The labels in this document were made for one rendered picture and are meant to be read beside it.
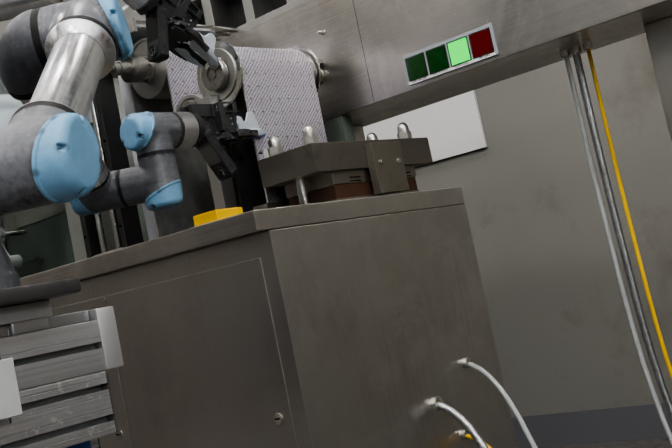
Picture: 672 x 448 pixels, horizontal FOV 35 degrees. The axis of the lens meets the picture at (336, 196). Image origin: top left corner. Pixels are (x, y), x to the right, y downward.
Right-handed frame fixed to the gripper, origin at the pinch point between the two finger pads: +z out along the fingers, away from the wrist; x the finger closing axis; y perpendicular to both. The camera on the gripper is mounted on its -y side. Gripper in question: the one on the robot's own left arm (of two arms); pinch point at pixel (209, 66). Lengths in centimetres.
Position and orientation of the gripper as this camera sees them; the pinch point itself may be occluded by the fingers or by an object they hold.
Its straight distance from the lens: 235.5
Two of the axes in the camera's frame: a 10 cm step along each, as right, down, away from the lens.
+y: 2.7, -7.9, 5.5
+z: 6.3, 5.7, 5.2
